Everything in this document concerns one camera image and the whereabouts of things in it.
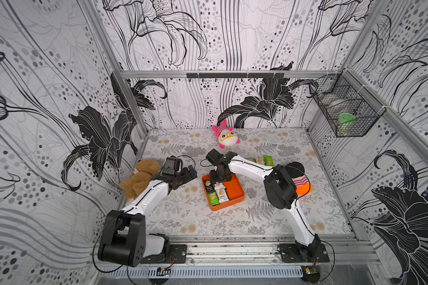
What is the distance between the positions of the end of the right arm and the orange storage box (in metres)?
0.05

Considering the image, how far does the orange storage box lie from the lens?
2.82 ft

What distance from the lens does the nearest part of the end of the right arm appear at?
0.71m
